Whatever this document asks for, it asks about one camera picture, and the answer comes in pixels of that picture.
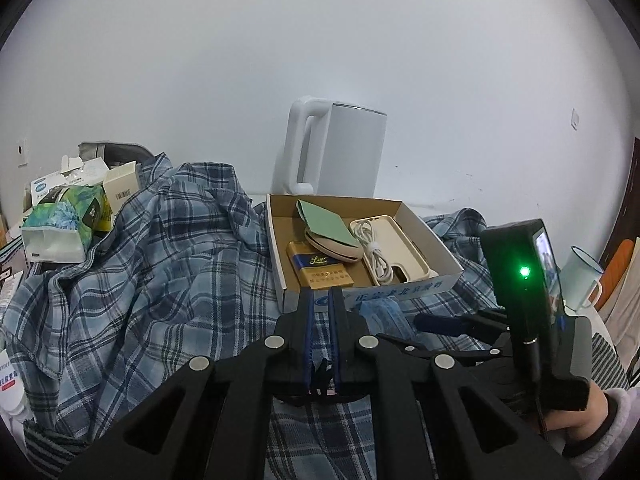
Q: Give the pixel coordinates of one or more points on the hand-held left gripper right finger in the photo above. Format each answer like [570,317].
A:
[339,340]

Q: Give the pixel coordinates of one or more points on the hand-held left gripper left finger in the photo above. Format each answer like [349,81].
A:
[307,340]

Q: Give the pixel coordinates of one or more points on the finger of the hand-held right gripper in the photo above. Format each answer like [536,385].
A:
[440,322]
[465,350]

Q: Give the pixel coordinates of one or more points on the blue face mask packet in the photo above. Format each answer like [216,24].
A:
[385,317]

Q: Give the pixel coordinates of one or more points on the shallow cardboard box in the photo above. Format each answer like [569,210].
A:
[430,245]

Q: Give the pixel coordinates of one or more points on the beige phone case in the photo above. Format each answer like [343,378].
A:
[405,245]

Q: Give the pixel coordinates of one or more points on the beige round silicone pouch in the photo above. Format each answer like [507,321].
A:
[332,251]

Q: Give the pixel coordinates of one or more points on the green paper card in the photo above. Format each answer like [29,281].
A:
[322,222]

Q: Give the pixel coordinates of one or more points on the person's right forearm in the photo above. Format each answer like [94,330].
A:
[610,425]

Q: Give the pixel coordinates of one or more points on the person's right hand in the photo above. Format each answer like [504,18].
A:
[582,417]

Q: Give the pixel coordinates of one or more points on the white enamel mug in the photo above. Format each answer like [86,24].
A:
[580,280]

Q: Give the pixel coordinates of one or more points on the yellow cigarette pack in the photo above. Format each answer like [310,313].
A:
[317,265]

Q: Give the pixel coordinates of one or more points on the orange object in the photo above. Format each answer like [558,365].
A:
[625,265]

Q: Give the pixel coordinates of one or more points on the grey striped cloth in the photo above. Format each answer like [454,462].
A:
[607,360]

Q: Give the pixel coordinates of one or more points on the dark wooden door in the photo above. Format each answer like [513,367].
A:
[627,185]

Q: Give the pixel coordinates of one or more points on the blue plaid shirt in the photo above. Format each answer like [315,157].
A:
[150,285]

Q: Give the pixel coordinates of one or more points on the white electric kettle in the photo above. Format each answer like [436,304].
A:
[345,150]

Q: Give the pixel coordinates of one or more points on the cream barcode carton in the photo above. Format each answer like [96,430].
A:
[122,185]

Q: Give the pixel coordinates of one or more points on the grey fabric bag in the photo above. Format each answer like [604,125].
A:
[115,150]

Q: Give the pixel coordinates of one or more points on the green leaf tissue pack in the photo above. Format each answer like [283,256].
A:
[57,220]

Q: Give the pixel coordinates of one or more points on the dark striped cloth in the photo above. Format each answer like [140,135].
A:
[50,450]

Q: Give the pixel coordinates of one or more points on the white printed packet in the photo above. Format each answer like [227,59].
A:
[10,385]

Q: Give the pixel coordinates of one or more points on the white and blue box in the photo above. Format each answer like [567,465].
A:
[45,187]

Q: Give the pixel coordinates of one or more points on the small white wall socket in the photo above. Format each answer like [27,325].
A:
[575,119]

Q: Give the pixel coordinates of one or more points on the round-hole wall socket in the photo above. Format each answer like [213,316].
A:
[21,152]

